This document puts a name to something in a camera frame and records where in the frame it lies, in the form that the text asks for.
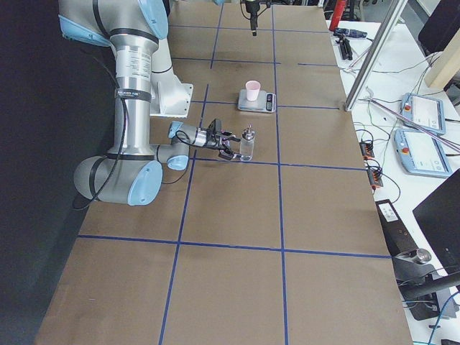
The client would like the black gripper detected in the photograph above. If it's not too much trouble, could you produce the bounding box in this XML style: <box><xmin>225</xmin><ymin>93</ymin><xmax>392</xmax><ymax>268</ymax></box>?
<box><xmin>205</xmin><ymin>119</ymin><xmax>241</xmax><ymax>160</ymax></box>
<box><xmin>242</xmin><ymin>0</ymin><xmax>270</xmax><ymax>37</ymax></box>

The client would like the clear glass sauce bottle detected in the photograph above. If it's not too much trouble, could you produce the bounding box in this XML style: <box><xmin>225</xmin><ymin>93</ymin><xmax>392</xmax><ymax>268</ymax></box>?
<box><xmin>239</xmin><ymin>124</ymin><xmax>255</xmax><ymax>161</ymax></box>

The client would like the pink plastic cup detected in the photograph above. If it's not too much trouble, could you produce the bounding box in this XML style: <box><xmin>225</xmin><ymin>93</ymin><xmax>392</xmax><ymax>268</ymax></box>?
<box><xmin>245</xmin><ymin>80</ymin><xmax>261</xmax><ymax>101</ymax></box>

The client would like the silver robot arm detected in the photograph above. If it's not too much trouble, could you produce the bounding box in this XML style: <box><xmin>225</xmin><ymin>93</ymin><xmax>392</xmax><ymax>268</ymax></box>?
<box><xmin>59</xmin><ymin>1</ymin><xmax>237</xmax><ymax>206</ymax></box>

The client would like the silver digital kitchen scale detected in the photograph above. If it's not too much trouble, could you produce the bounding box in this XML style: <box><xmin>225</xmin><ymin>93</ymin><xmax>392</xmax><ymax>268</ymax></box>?
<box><xmin>237</xmin><ymin>89</ymin><xmax>277</xmax><ymax>113</ymax></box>

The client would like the orange black connector block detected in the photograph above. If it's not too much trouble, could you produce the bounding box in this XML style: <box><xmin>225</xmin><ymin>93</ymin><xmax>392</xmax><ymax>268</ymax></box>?
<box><xmin>359</xmin><ymin>141</ymin><xmax>374</xmax><ymax>160</ymax></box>

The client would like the near teach pendant tablet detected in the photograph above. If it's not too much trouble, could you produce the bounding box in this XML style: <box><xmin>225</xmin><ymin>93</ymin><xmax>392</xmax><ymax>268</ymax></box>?
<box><xmin>394</xmin><ymin>129</ymin><xmax>453</xmax><ymax>178</ymax></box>

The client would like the teach pendant tablet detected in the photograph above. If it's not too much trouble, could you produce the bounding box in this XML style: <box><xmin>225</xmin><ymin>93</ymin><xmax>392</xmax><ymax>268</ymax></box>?
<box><xmin>401</xmin><ymin>93</ymin><xmax>446</xmax><ymax>135</ymax></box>
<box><xmin>394</xmin><ymin>129</ymin><xmax>453</xmax><ymax>178</ymax></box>

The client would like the far teach pendant tablet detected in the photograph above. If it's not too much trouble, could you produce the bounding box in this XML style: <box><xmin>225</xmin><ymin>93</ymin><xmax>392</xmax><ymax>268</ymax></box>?
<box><xmin>401</xmin><ymin>93</ymin><xmax>446</xmax><ymax>135</ymax></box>

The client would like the black box white label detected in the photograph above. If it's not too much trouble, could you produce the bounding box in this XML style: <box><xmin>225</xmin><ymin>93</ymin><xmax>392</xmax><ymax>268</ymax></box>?
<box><xmin>375</xmin><ymin>199</ymin><xmax>418</xmax><ymax>257</ymax></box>

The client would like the black computer monitor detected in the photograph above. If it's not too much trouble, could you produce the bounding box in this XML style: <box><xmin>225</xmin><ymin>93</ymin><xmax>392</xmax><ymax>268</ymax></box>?
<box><xmin>413</xmin><ymin>171</ymin><xmax>460</xmax><ymax>273</ymax></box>

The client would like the black monitor stand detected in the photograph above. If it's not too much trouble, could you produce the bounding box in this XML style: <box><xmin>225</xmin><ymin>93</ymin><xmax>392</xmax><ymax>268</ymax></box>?
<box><xmin>392</xmin><ymin>249</ymin><xmax>459</xmax><ymax>321</ymax></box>

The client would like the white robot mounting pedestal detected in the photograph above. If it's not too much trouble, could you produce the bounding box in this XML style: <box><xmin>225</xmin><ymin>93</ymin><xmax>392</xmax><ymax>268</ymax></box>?
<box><xmin>143</xmin><ymin>0</ymin><xmax>193</xmax><ymax>119</ymax></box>

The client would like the aluminium frame post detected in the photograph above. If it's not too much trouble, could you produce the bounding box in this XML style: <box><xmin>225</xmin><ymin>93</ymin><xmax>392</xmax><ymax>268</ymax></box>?
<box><xmin>344</xmin><ymin>0</ymin><xmax>408</xmax><ymax>111</ymax></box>

